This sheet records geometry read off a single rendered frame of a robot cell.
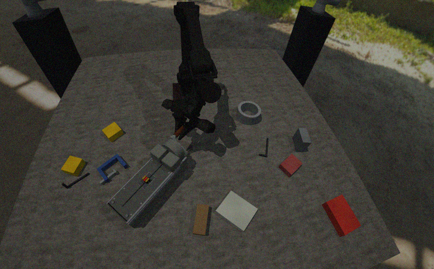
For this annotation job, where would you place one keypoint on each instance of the yellow block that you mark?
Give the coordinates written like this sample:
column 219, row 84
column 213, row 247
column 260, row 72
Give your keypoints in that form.
column 112, row 132
column 73, row 166

